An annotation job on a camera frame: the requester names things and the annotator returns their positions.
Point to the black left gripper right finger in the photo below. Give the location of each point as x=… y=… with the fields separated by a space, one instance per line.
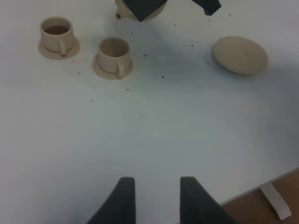
x=198 y=207

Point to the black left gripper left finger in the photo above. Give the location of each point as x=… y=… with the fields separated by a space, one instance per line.
x=119 y=207

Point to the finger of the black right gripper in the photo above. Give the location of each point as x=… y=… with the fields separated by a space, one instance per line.
x=144 y=10
x=209 y=6

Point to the beige ceramic teapot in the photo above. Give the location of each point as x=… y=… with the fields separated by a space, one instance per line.
x=121 y=12

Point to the large beige teapot saucer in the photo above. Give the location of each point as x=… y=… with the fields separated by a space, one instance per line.
x=240 y=55

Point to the near beige teacup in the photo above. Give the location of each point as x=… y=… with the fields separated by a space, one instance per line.
x=114 y=55

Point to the beige teacup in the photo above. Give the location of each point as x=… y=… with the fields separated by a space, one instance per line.
x=57 y=35
x=114 y=55

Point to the near beige cup saucer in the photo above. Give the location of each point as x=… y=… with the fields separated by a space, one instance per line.
x=109 y=76

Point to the beige cup saucer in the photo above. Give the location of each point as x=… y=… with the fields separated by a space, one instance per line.
x=56 y=55
x=109 y=76

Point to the white table leg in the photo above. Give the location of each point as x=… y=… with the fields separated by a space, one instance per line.
x=276 y=201

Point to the far beige teacup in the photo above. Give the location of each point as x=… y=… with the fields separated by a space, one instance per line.
x=57 y=35

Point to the far beige cup saucer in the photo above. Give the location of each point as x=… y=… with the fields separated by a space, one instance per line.
x=56 y=55

